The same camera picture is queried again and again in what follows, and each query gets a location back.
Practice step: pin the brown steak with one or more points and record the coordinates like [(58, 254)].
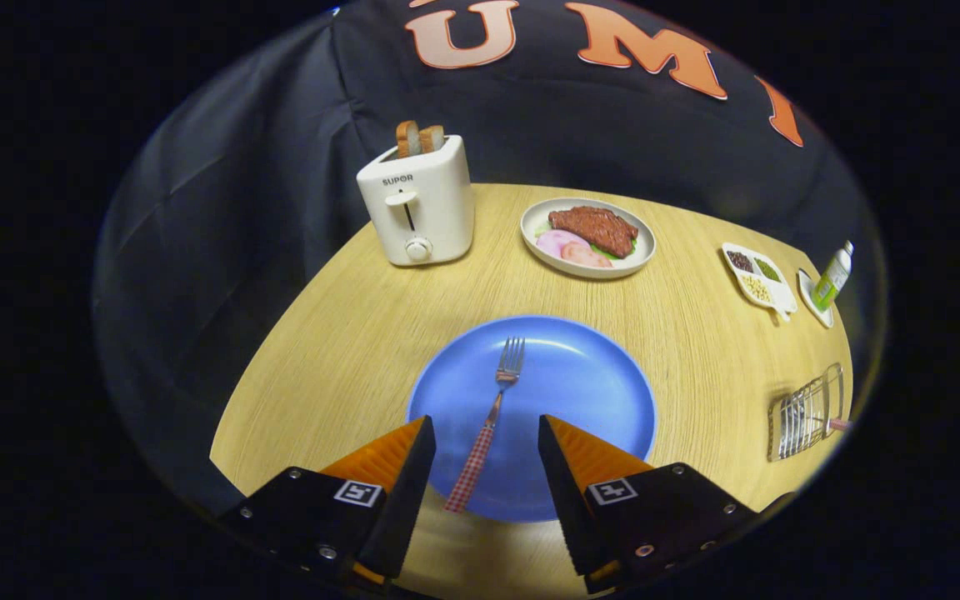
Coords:
[(597, 227)]

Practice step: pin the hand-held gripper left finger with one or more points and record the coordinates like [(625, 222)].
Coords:
[(401, 500)]

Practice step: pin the yellow soybeans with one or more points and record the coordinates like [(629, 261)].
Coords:
[(756, 289)]

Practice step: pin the salmon pink ham slice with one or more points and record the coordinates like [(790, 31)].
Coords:
[(584, 256)]

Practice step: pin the pale pink ham slice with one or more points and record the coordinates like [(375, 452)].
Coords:
[(553, 242)]

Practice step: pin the green lettuce leaf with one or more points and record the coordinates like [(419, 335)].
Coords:
[(607, 253)]

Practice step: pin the white toaster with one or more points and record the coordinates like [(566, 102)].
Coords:
[(442, 208)]

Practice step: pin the white round plate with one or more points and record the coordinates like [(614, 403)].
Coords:
[(642, 246)]

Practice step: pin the metal cutlery basket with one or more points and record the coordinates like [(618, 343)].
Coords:
[(801, 417)]

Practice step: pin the blue plate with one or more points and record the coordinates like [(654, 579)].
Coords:
[(580, 383)]

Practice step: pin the green mung beans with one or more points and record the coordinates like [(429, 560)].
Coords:
[(767, 269)]

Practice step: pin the silver bottle with green label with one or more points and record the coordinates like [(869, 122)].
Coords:
[(832, 279)]

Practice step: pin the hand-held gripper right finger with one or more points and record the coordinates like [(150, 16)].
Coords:
[(567, 492)]

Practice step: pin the toasted bread slice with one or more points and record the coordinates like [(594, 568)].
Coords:
[(432, 138), (407, 140)]

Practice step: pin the white divided tray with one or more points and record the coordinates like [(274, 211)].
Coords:
[(782, 296)]

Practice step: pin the dark brown beans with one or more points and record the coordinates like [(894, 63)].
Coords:
[(740, 261)]

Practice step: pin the white square coaster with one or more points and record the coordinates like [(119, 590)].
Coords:
[(807, 296)]

